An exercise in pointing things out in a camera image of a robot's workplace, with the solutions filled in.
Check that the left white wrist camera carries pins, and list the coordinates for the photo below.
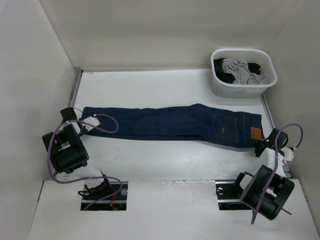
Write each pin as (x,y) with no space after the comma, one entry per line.
(90,122)

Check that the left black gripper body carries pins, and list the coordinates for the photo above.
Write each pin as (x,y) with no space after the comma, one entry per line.
(84,131)

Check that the dark blue denim trousers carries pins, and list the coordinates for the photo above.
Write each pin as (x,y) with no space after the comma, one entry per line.
(196,122)

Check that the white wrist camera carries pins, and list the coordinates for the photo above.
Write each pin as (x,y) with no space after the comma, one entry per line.
(90,122)
(288,154)

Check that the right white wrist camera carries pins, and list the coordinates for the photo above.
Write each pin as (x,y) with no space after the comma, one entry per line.
(288,154)

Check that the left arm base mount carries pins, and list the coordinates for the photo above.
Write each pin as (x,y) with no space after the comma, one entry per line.
(112,197)

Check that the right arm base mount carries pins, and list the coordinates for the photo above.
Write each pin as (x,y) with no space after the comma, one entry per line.
(228,196)

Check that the grey crumpled garment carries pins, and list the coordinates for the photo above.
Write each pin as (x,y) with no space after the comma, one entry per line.
(244,73)

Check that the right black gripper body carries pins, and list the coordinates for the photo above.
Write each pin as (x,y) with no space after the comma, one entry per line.
(257,145)

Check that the white plastic laundry basket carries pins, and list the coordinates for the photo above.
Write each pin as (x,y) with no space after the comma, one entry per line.
(222,89)

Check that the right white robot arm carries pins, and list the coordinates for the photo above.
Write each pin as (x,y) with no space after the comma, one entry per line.
(268,190)

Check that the black crumpled garment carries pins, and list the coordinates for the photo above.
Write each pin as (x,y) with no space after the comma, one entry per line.
(224,77)

